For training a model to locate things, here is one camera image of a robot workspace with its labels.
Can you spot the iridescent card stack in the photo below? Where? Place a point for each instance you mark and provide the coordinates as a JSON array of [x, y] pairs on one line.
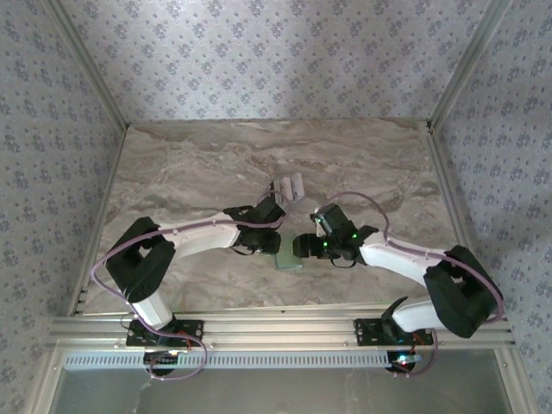
[[275, 190]]

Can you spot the clear acrylic card box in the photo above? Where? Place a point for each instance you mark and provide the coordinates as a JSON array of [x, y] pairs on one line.
[[274, 190]]

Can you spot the grey card stack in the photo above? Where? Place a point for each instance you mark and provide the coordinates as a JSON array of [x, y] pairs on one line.
[[286, 185]]

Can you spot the beige card stack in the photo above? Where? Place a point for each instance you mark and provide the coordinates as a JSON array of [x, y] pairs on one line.
[[296, 184]]

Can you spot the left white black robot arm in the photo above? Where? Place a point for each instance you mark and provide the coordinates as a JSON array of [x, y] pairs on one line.
[[142, 259]]

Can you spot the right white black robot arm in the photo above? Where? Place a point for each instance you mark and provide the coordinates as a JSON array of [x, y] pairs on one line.
[[461, 293]]

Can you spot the grey metal panel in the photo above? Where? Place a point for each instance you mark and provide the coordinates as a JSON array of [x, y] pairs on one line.
[[280, 392]]

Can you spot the aluminium mounting rail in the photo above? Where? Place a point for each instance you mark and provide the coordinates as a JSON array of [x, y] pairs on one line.
[[280, 332]]

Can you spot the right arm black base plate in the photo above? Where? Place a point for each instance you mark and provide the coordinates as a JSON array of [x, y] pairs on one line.
[[366, 334]]

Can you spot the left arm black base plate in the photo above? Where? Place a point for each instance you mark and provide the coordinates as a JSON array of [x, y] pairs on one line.
[[196, 328]]

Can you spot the aluminium side rail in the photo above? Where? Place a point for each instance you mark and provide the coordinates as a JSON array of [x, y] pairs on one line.
[[454, 215], [108, 190]]

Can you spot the aluminium corner post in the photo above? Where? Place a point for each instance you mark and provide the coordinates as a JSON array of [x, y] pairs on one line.
[[88, 60], [468, 60]]

